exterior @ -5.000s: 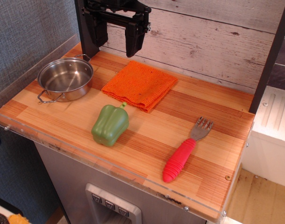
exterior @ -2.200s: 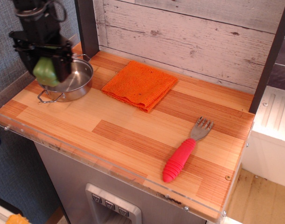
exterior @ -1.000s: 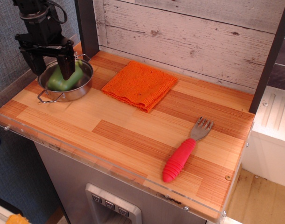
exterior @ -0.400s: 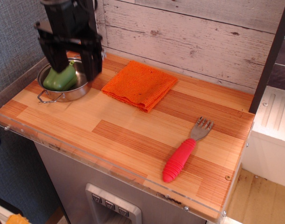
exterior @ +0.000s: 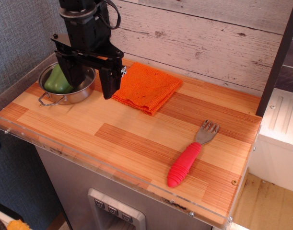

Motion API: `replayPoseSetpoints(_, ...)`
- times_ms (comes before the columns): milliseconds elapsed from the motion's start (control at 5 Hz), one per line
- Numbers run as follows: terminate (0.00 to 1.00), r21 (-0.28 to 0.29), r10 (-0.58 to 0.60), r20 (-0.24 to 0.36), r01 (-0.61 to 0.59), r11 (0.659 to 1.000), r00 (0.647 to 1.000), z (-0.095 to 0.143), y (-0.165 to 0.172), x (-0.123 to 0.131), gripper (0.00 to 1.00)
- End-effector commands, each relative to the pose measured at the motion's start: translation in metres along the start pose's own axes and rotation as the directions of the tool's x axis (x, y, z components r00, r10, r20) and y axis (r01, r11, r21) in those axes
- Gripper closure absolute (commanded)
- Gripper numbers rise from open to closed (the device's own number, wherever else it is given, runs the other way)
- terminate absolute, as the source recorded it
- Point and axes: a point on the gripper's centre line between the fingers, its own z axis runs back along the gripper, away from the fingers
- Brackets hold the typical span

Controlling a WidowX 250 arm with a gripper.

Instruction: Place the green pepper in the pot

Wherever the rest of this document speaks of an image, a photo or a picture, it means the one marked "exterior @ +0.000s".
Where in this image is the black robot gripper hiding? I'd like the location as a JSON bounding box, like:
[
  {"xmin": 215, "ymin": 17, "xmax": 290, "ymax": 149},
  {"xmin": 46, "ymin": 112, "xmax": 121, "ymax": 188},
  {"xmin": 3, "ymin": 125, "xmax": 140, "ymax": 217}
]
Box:
[{"xmin": 51, "ymin": 14, "xmax": 124, "ymax": 100}]

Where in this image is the green toy bell pepper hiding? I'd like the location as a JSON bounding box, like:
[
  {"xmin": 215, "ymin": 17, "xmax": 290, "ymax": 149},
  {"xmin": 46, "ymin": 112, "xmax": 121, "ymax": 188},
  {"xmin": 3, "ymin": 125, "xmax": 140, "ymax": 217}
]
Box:
[{"xmin": 44, "ymin": 64, "xmax": 74, "ymax": 94}]

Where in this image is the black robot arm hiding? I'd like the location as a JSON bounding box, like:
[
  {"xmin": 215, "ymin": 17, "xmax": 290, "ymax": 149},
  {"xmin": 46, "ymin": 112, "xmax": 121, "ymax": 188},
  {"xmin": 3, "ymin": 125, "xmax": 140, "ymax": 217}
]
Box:
[{"xmin": 51, "ymin": 0, "xmax": 126, "ymax": 99}]

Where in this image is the stainless steel pot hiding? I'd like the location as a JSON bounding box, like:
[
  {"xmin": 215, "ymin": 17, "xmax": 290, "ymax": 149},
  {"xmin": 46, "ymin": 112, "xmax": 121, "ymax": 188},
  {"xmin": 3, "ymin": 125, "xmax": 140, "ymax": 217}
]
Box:
[{"xmin": 38, "ymin": 63, "xmax": 96, "ymax": 106}]

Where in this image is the orange folded cloth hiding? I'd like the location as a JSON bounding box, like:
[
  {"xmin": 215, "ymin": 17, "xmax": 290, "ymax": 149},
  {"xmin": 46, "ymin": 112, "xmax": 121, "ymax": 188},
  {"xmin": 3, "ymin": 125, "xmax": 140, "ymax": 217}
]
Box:
[{"xmin": 113, "ymin": 62, "xmax": 183, "ymax": 115}]

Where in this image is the clear acrylic edge guard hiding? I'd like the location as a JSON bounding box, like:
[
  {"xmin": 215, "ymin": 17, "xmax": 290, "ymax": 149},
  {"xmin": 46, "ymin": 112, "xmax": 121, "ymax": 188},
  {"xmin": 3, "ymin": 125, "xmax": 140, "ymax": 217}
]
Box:
[{"xmin": 0, "ymin": 112, "xmax": 236, "ymax": 229}]

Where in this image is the grey toy fridge cabinet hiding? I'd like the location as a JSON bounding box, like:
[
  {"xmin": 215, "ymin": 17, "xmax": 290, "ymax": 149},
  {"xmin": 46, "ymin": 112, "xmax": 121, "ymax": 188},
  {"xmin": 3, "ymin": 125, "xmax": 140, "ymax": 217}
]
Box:
[{"xmin": 36, "ymin": 147, "xmax": 211, "ymax": 230}]

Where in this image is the white toy sink unit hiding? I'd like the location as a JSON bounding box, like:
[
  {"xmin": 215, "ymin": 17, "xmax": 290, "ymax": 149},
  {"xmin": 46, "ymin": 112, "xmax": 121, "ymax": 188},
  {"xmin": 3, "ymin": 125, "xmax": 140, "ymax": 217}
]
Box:
[{"xmin": 248, "ymin": 89, "xmax": 293, "ymax": 191}]

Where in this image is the red handled metal fork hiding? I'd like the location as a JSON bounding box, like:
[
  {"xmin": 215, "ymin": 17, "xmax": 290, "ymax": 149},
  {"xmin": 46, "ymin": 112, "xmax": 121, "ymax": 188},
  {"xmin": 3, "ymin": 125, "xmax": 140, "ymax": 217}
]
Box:
[{"xmin": 167, "ymin": 120, "xmax": 220, "ymax": 187}]

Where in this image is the dark vertical frame post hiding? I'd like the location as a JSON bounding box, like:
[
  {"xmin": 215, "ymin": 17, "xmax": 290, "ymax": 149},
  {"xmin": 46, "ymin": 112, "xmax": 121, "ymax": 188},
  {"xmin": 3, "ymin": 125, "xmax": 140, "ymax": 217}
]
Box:
[{"xmin": 256, "ymin": 8, "xmax": 293, "ymax": 117}]

